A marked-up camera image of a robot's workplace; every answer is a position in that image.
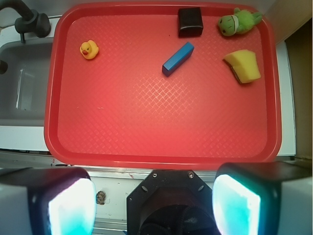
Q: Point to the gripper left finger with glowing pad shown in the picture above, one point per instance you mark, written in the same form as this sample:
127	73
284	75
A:
46	201

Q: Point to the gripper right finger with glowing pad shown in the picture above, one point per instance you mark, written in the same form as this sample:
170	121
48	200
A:
273	198

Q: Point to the blue rectangular block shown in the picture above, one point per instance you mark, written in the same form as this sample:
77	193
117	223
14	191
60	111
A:
177	59

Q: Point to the dark brown block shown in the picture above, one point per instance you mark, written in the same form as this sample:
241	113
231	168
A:
190	22

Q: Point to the grey toy sink basin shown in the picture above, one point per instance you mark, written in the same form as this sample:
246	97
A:
23	87

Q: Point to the yellow sponge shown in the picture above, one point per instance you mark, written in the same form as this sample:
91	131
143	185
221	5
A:
243	64

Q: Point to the red plastic tray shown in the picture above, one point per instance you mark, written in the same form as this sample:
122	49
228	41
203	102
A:
120	110

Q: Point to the yellow rubber duck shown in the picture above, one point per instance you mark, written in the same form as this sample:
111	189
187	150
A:
89	49

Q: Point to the green plush frog toy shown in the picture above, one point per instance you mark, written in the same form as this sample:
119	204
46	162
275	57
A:
240	22

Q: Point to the black faucet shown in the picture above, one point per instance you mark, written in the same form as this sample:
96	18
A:
30	20

